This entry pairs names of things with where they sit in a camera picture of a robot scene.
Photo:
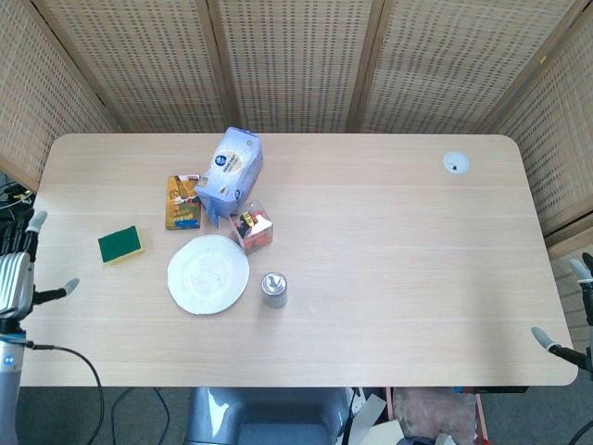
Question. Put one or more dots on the green yellow sponge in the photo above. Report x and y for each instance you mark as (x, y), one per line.
(120, 245)

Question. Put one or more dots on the grey blue robot torso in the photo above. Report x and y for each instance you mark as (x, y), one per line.
(278, 417)

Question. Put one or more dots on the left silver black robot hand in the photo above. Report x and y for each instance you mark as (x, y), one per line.
(14, 283)

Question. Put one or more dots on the bamboo screen panel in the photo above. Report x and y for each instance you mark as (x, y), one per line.
(296, 60)
(139, 60)
(41, 92)
(445, 60)
(556, 153)

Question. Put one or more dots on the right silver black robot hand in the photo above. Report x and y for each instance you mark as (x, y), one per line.
(567, 353)

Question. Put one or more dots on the pink plastic bag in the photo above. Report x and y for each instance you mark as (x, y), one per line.
(435, 412)

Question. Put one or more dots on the white cardboard sheet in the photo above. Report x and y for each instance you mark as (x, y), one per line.
(375, 426)

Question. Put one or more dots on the blue white tissue pack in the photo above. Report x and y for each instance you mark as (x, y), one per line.
(231, 171)

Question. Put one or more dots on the white round plate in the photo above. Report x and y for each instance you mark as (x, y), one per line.
(208, 275)

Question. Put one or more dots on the silver metal can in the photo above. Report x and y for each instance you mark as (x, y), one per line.
(274, 289)

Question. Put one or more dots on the orange yellow carton box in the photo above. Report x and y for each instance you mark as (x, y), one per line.
(181, 204)

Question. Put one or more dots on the clear plastic box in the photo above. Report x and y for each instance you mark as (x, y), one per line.
(254, 231)

